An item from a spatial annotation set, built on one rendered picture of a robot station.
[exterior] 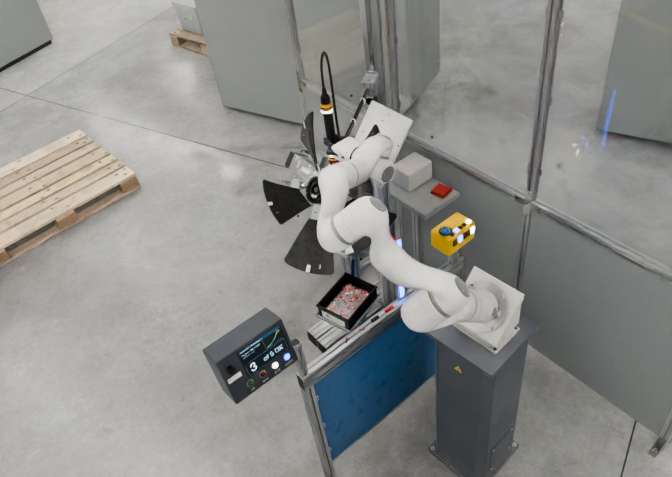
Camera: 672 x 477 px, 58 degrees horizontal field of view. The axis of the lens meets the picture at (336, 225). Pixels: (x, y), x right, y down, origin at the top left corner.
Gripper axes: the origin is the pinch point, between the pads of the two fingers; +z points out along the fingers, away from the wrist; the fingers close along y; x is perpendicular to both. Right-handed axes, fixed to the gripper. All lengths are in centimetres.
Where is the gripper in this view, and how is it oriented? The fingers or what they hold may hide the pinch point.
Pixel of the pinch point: (331, 140)
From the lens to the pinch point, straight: 237.1
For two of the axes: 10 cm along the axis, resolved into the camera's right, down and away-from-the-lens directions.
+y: 7.7, -4.9, 4.1
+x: -1.1, -7.3, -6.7
